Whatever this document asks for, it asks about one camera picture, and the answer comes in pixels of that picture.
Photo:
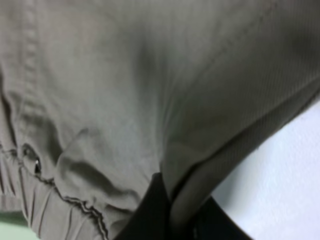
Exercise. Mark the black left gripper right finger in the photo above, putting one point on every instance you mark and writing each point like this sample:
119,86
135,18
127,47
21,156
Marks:
212,223

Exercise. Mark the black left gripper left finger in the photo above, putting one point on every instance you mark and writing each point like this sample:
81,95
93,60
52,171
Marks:
151,219

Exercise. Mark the khaki shorts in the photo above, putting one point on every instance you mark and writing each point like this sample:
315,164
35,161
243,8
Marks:
97,96

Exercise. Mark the light green plastic tray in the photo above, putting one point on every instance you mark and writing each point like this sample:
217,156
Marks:
13,226

